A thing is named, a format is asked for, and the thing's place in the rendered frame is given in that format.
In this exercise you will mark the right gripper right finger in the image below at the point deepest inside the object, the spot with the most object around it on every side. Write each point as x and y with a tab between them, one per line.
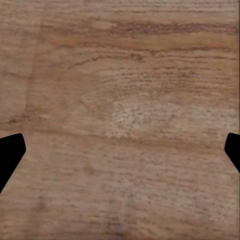
232	149

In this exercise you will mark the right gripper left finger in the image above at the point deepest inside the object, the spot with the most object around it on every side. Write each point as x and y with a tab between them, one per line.
12	149

